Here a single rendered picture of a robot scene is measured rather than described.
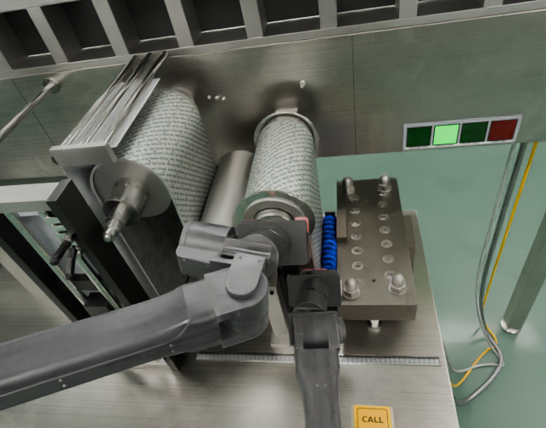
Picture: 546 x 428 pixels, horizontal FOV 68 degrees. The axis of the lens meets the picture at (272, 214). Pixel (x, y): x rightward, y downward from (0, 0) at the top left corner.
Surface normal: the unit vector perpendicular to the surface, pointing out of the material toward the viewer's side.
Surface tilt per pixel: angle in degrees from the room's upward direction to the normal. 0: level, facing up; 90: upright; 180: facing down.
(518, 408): 0
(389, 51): 90
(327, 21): 90
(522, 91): 90
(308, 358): 10
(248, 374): 0
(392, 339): 0
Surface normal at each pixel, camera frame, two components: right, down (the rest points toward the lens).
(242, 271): -0.01, -0.72
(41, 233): -0.11, 0.70
